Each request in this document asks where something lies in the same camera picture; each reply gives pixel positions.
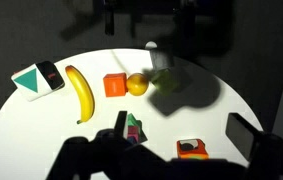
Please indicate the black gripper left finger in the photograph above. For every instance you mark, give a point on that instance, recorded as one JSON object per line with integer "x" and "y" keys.
{"x": 120, "y": 124}

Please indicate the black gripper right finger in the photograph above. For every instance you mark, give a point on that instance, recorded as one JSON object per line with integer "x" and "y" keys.
{"x": 242, "y": 135}

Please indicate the lime green block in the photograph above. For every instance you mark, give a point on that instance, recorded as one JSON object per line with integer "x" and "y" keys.
{"x": 163, "y": 82}

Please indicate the magenta block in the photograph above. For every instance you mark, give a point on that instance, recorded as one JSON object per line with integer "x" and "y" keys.
{"x": 133, "y": 131}

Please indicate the dark green block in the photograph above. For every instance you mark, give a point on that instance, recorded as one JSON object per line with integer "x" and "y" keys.
{"x": 135, "y": 120}

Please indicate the orange block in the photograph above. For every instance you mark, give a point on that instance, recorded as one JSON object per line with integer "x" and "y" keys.
{"x": 115, "y": 85}

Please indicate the yellow banana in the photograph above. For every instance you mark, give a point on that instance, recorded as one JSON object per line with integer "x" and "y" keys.
{"x": 82, "y": 93}

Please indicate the orange shape sorter cube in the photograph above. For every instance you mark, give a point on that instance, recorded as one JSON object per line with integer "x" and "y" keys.
{"x": 194, "y": 152}

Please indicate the dark red ball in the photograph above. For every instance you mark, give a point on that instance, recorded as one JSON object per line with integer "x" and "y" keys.
{"x": 187, "y": 146}

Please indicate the grey embossed cube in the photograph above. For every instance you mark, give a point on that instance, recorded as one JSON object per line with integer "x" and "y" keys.
{"x": 161, "y": 59}

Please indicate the white box with teal triangle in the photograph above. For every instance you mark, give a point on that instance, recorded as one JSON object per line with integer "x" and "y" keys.
{"x": 31, "y": 81}

